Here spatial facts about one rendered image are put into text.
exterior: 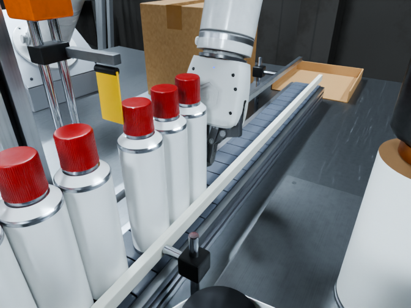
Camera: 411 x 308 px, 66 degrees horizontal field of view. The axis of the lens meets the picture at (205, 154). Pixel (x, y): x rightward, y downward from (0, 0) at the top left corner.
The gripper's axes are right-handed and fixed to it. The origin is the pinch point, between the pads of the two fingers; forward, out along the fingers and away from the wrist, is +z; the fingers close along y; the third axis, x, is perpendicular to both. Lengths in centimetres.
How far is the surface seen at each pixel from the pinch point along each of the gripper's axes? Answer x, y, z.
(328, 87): 78, 4, -17
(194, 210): -8.4, 4.1, 6.1
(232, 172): 3.0, 4.1, 2.5
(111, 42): 246, -274, -36
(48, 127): 11, -54, 8
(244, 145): 18.0, -0.3, 0.2
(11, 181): -32.1, 1.0, -1.9
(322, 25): 232, -34, -70
